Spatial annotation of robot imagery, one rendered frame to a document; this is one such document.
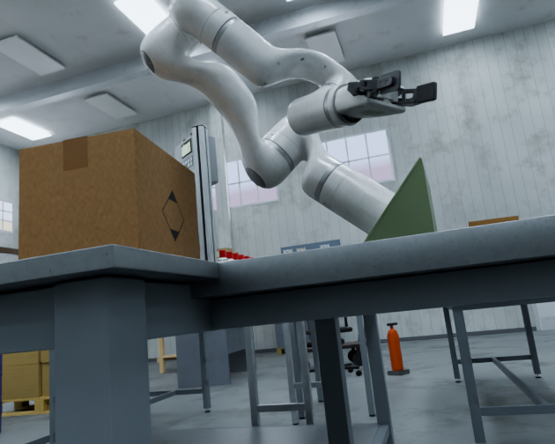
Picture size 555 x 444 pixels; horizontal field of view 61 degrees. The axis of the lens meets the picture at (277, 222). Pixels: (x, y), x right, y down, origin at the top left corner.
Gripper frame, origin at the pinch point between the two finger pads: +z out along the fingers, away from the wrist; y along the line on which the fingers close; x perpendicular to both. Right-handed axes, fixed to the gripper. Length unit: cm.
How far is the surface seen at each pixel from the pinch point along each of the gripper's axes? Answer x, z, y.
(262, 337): -283, -831, -512
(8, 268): -29, 5, 59
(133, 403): -41, 10, 49
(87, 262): -28, 12, 54
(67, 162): -14, -41, 46
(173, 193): -18, -42, 25
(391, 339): -148, -303, -339
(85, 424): -42, 11, 53
